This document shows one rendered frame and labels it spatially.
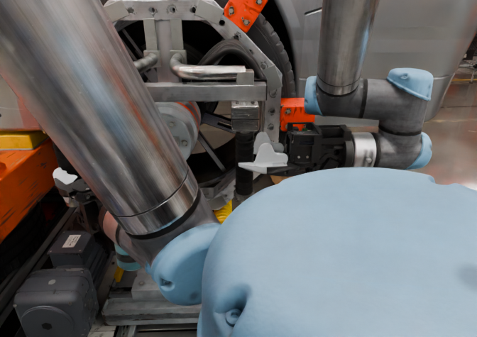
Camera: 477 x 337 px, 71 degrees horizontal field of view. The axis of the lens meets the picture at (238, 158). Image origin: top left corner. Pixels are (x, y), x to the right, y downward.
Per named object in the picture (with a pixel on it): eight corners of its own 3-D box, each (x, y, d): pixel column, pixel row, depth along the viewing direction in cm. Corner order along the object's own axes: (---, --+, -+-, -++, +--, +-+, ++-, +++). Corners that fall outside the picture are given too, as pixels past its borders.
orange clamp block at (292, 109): (275, 122, 92) (307, 121, 92) (279, 132, 84) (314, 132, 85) (276, 97, 89) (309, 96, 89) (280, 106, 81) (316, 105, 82)
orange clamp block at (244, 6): (244, 31, 81) (266, -2, 78) (246, 34, 74) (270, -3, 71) (220, 13, 79) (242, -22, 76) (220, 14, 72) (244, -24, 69)
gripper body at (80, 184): (74, 221, 60) (106, 252, 52) (63, 179, 56) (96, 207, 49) (113, 204, 65) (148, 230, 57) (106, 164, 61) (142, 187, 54)
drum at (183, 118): (202, 136, 91) (200, 86, 85) (196, 172, 72) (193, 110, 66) (151, 137, 91) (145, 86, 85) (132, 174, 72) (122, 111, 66)
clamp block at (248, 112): (255, 116, 69) (255, 91, 67) (258, 132, 61) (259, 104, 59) (230, 116, 69) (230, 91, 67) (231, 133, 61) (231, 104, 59)
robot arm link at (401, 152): (417, 121, 67) (408, 159, 71) (364, 122, 67) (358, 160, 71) (440, 135, 60) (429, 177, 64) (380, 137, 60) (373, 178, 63)
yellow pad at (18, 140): (52, 134, 120) (50, 121, 118) (33, 150, 108) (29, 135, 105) (14, 135, 119) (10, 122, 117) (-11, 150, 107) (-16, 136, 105)
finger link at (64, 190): (47, 189, 58) (76, 204, 54) (45, 181, 58) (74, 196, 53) (72, 177, 62) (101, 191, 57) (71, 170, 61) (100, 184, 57)
